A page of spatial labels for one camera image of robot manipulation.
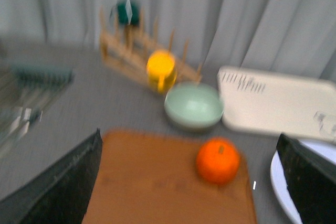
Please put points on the green metal dish rack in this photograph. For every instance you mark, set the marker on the green metal dish rack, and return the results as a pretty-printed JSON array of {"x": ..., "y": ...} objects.
[{"x": 26, "y": 92}]

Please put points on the dark green mug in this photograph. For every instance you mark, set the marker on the dark green mug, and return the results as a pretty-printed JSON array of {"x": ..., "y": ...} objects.
[{"x": 127, "y": 12}]

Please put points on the yellow mug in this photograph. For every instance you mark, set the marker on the yellow mug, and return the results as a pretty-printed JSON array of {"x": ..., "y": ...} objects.
[{"x": 161, "y": 70}]

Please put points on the cream bear tray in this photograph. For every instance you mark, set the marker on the cream bear tray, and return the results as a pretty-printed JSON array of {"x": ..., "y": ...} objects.
[{"x": 272, "y": 103}]

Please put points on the wooden serving tray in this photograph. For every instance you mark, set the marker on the wooden serving tray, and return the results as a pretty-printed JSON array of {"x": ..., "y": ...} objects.
[{"x": 150, "y": 178}]

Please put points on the white ridged plate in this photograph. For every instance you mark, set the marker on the white ridged plate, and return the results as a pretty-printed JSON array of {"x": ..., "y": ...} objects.
[{"x": 278, "y": 181}]

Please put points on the orange mandarin fruit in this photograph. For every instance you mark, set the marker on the orange mandarin fruit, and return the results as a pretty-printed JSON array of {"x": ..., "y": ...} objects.
[{"x": 218, "y": 161}]

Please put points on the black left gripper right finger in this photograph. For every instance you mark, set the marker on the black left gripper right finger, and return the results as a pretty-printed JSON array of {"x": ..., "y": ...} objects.
[{"x": 310, "y": 180}]

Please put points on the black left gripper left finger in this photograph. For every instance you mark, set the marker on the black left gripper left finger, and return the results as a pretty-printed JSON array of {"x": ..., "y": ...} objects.
[{"x": 61, "y": 193}]

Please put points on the grey curtain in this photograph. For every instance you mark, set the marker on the grey curtain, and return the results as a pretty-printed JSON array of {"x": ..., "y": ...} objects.
[{"x": 288, "y": 36}]

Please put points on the light green bowl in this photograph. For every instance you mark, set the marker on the light green bowl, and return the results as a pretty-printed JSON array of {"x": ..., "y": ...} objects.
[{"x": 193, "y": 107}]

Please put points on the wooden peg drying rack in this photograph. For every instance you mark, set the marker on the wooden peg drying rack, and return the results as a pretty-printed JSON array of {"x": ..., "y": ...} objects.
[{"x": 127, "y": 49}]

